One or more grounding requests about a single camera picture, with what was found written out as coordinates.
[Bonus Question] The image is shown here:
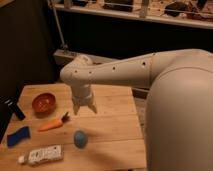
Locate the white tube with label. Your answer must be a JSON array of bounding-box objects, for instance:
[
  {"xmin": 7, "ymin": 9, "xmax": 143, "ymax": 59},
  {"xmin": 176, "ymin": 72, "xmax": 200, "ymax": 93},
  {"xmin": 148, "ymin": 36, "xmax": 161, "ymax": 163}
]
[{"xmin": 17, "ymin": 145, "xmax": 63, "ymax": 166}]

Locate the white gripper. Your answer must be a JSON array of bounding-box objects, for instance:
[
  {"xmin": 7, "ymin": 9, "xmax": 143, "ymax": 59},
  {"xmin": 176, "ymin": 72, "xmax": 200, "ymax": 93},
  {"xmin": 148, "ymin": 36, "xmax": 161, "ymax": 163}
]
[{"xmin": 71, "ymin": 84, "xmax": 97, "ymax": 115}]

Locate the metal stand pole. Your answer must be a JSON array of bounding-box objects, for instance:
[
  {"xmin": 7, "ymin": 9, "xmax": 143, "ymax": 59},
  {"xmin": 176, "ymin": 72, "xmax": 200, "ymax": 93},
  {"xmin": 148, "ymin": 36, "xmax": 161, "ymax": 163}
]
[{"xmin": 50, "ymin": 0, "xmax": 69, "ymax": 54}]

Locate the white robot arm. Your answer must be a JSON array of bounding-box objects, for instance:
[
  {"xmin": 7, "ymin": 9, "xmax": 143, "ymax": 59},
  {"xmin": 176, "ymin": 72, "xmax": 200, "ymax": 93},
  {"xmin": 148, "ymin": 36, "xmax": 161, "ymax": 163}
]
[{"xmin": 60, "ymin": 49, "xmax": 213, "ymax": 171}]

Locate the orange toy carrot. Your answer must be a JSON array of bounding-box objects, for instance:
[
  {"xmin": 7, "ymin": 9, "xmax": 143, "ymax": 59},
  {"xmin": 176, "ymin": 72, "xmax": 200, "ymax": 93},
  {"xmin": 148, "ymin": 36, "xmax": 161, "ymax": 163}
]
[{"xmin": 38, "ymin": 112, "xmax": 69, "ymax": 132}]

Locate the orange ceramic bowl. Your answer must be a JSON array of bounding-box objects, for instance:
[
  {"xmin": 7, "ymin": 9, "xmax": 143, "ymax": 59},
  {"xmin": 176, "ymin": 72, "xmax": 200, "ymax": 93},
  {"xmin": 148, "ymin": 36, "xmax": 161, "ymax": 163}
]
[{"xmin": 32, "ymin": 93, "xmax": 56, "ymax": 113}]

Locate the blue eraser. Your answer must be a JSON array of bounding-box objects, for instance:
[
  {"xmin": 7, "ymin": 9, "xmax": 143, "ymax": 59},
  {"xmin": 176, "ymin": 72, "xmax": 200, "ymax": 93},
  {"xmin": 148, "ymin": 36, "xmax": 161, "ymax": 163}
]
[{"xmin": 7, "ymin": 126, "xmax": 30, "ymax": 148}]

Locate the blue ceramic cup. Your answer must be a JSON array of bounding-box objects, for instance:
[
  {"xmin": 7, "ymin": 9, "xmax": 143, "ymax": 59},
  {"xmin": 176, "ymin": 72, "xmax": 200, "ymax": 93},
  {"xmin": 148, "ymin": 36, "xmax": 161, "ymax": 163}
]
[{"xmin": 74, "ymin": 130, "xmax": 88, "ymax": 149}]

